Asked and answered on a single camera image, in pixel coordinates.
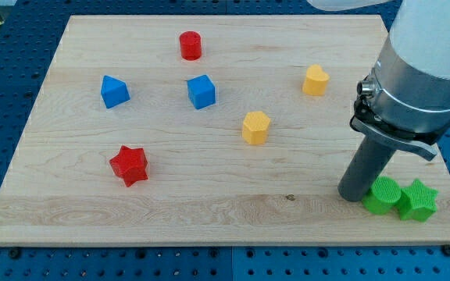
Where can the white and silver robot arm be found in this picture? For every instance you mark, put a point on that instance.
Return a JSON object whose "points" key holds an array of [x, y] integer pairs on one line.
{"points": [[404, 102]]}

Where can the yellow hexagon block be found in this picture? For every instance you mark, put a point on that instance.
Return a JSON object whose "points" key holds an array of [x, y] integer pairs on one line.
{"points": [[255, 127]]}

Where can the light wooden board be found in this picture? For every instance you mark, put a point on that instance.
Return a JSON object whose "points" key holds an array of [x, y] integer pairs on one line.
{"points": [[206, 185]]}

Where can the blue cube block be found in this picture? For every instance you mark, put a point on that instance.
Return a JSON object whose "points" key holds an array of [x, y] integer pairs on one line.
{"points": [[201, 91]]}

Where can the red star block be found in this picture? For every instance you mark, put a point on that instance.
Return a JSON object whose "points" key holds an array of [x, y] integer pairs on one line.
{"points": [[130, 165]]}

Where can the red cylinder block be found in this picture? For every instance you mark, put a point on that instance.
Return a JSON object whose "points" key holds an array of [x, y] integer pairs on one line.
{"points": [[190, 45]]}

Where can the yellow heart block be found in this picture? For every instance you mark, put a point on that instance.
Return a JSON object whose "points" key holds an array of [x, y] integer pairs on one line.
{"points": [[316, 81]]}

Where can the blue pentagon block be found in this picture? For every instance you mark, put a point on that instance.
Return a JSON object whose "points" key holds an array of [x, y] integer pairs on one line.
{"points": [[114, 91]]}

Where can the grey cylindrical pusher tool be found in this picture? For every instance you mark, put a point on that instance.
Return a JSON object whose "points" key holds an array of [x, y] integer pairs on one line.
{"points": [[366, 165]]}

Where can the green cylinder block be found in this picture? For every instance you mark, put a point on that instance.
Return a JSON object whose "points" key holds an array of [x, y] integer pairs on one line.
{"points": [[383, 195]]}

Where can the green star block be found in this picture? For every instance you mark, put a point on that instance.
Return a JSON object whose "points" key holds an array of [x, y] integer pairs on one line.
{"points": [[417, 202]]}

